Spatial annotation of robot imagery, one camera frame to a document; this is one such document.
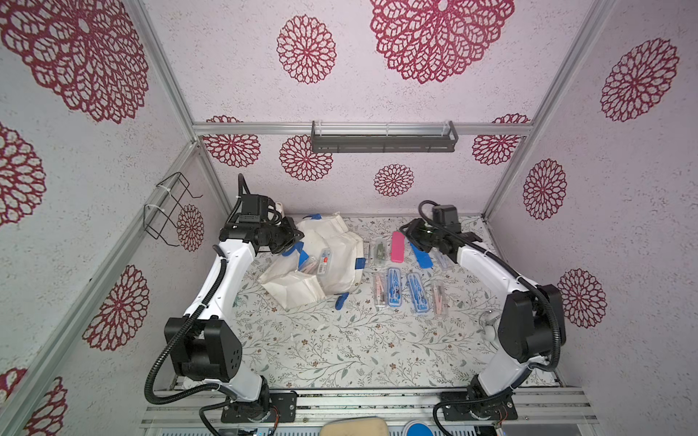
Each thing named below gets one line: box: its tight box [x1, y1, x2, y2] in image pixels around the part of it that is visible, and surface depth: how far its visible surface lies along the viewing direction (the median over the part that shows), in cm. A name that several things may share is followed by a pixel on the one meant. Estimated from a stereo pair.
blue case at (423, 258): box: [409, 242, 434, 269], surface depth 107 cm
